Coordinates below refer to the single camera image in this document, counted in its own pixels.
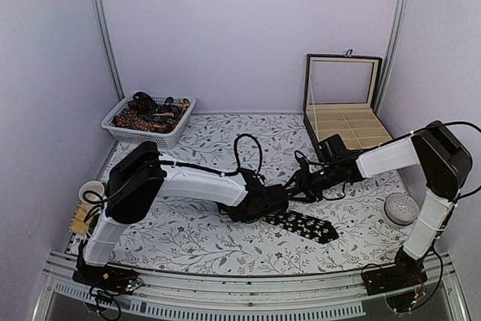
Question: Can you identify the left metal frame post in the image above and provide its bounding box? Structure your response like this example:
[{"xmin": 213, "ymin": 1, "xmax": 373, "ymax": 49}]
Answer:
[{"xmin": 92, "ymin": 0, "xmax": 125, "ymax": 101}]

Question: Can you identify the aluminium front rail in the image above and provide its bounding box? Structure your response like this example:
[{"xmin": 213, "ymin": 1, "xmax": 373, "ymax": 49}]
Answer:
[{"xmin": 32, "ymin": 252, "xmax": 471, "ymax": 320}]

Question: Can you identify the brown patterned ties pile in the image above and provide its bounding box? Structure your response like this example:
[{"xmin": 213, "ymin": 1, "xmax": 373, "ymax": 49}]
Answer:
[{"xmin": 113, "ymin": 92, "xmax": 191, "ymax": 134}]

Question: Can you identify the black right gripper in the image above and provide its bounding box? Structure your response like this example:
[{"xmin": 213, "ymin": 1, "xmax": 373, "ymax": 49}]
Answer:
[{"xmin": 286, "ymin": 162, "xmax": 340, "ymax": 203}]

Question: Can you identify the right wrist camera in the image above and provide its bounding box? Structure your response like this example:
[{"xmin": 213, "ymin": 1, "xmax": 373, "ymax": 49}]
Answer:
[{"xmin": 294, "ymin": 150, "xmax": 310, "ymax": 171}]

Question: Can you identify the metal frame post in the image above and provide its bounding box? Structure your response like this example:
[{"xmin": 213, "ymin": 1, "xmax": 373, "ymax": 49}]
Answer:
[
  {"xmin": 92, "ymin": 0, "xmax": 125, "ymax": 101},
  {"xmin": 374, "ymin": 0, "xmax": 408, "ymax": 114}
]

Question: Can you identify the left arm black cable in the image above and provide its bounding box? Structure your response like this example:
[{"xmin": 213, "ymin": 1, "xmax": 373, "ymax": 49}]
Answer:
[{"xmin": 80, "ymin": 133, "xmax": 263, "ymax": 224}]

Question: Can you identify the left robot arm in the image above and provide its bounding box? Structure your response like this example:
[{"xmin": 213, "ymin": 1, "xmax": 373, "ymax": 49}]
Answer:
[{"xmin": 73, "ymin": 141, "xmax": 289, "ymax": 291}]

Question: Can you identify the black compartment storage box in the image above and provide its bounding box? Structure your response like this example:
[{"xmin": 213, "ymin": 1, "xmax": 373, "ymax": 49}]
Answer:
[{"xmin": 302, "ymin": 50, "xmax": 392, "ymax": 152}]

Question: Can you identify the right metal frame post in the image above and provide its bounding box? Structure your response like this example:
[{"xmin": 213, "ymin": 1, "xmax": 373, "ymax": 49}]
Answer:
[{"xmin": 374, "ymin": 0, "xmax": 408, "ymax": 114}]

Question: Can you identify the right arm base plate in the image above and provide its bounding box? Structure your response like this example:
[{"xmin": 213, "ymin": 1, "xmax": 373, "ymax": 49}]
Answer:
[{"xmin": 361, "ymin": 263, "xmax": 428, "ymax": 295}]

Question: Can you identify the black floral tie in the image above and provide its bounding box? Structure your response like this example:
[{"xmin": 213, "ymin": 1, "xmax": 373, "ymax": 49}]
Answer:
[{"xmin": 262, "ymin": 210, "xmax": 339, "ymax": 244}]

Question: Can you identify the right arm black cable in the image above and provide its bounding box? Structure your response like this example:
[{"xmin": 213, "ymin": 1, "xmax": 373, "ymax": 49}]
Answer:
[{"xmin": 428, "ymin": 120, "xmax": 481, "ymax": 201}]

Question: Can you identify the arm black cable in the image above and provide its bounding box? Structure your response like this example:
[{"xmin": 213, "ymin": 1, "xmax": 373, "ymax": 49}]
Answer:
[
  {"xmin": 428, "ymin": 120, "xmax": 481, "ymax": 201},
  {"xmin": 80, "ymin": 133, "xmax": 263, "ymax": 224}
]

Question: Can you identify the woven bamboo tray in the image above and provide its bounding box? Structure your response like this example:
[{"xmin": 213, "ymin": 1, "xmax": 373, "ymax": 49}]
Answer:
[{"xmin": 69, "ymin": 201, "xmax": 90, "ymax": 236}]

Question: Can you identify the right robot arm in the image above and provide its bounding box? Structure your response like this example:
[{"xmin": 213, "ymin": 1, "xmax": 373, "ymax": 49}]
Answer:
[{"xmin": 285, "ymin": 120, "xmax": 473, "ymax": 292}]

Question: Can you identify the white plastic basket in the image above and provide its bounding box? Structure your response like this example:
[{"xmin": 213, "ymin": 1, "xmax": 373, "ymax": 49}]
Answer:
[{"xmin": 101, "ymin": 91, "xmax": 196, "ymax": 149}]

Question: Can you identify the patterned round bowl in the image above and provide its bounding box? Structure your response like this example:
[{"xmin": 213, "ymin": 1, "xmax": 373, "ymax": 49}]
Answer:
[{"xmin": 384, "ymin": 192, "xmax": 419, "ymax": 227}]

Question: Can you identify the white ceramic mug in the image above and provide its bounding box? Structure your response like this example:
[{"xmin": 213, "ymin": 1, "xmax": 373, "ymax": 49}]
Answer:
[{"xmin": 78, "ymin": 180, "xmax": 104, "ymax": 211}]

